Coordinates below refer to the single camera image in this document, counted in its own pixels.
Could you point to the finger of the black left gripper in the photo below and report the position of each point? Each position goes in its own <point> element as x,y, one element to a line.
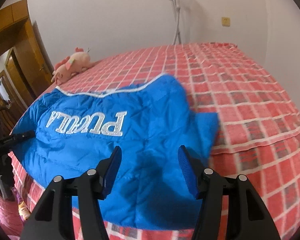
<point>15,139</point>

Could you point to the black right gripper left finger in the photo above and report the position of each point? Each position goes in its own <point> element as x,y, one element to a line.
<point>52,217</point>

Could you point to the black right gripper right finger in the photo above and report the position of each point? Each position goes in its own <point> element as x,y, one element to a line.
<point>248,216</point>

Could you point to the blue puffer jacket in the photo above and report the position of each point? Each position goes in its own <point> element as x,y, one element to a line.
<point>149,122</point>

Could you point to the pink sleeve forearm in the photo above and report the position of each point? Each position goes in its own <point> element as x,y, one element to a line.
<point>13,215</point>

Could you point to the red plaid bed blanket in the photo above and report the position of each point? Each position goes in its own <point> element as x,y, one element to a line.
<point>260,125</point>

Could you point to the wooden door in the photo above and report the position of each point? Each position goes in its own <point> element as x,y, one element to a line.
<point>25,64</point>

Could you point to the pink plush toy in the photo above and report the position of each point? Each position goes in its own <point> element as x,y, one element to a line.
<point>70,66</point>

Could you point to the wooden wardrobe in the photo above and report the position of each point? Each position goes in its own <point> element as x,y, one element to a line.
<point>12,106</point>

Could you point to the yellow wall socket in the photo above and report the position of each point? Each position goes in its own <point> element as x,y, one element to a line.
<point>226,22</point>

